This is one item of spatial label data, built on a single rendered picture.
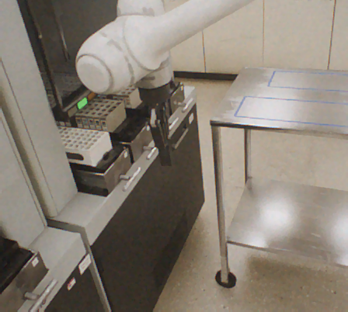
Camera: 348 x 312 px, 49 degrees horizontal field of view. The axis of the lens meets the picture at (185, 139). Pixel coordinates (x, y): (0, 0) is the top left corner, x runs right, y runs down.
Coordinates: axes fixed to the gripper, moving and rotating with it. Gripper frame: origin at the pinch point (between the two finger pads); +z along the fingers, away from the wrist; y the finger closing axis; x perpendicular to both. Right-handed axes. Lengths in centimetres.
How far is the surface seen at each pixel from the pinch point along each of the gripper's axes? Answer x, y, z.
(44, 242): -27.2, 22.2, 10.4
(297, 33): 58, -220, 40
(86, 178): -22.2, 3.4, 5.5
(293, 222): 38, -33, 57
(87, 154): -20.6, 2.0, -1.6
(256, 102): 24.2, -32.9, 2.5
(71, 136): -27.8, -5.3, -2.5
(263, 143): 29, -133, 84
